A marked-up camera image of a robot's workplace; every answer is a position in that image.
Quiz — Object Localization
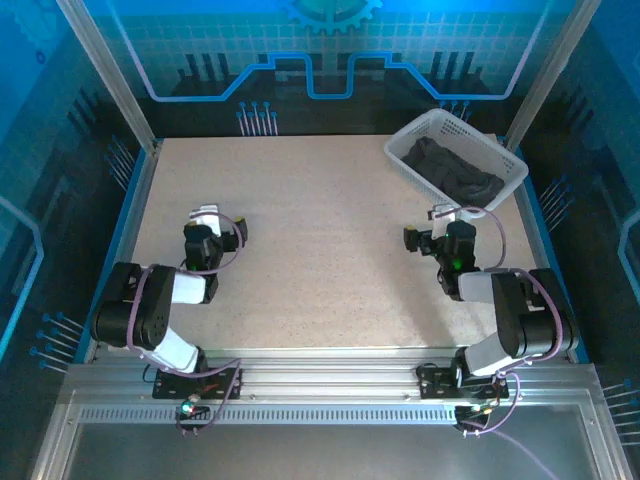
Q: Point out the slotted grey cable duct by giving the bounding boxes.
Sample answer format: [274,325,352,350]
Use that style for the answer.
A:
[74,404,464,426]

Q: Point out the purple wrist cable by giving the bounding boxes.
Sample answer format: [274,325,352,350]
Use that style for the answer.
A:
[190,211,248,277]
[464,206,510,274]

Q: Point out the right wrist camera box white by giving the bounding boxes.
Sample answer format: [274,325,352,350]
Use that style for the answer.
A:
[427,201,485,225]

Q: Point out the aluminium frame post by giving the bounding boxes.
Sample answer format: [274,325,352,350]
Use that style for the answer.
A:
[503,0,602,151]
[55,0,162,157]

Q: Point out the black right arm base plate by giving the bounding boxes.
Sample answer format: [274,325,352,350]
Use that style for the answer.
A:
[415,363,510,402]

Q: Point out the white plastic laundry basket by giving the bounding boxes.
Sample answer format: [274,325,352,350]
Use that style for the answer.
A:
[383,109,530,215]

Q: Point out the grey metal front panel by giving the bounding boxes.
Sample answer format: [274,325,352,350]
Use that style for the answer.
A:
[29,399,634,480]

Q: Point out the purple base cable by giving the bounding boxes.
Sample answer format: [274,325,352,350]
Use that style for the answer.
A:
[458,371,557,480]
[173,356,245,437]

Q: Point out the small LED controller board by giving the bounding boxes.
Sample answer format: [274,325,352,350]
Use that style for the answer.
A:
[177,399,211,420]
[454,402,494,424]

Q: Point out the aluminium front mounting rail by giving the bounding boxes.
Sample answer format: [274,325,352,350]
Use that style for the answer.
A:
[62,346,604,417]

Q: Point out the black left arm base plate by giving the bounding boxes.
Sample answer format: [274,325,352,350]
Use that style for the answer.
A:
[151,366,245,402]

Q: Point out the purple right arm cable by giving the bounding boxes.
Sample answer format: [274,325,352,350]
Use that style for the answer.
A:
[508,268,567,372]

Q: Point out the purple left wrist cable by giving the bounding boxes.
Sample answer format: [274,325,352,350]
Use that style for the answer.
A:
[190,211,248,277]

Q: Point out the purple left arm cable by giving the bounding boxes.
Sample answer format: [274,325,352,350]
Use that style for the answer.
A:
[123,267,152,359]

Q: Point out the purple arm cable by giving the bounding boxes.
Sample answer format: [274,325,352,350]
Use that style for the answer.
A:
[508,268,567,372]
[123,267,152,359]

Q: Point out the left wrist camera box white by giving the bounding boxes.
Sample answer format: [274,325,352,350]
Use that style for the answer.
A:
[188,202,222,224]

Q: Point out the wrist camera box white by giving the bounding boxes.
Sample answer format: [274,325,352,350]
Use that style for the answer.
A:
[188,202,222,224]
[427,201,485,225]

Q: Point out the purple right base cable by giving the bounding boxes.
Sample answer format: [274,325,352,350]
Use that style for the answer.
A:
[458,371,557,480]

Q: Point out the purple right wrist cable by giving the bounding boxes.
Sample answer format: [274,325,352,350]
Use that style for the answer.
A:
[464,206,510,274]

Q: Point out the dark grey t-shirt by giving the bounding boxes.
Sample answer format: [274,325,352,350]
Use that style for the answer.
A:
[400,135,505,209]

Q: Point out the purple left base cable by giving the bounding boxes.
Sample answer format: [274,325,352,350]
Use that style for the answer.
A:
[173,356,245,437]

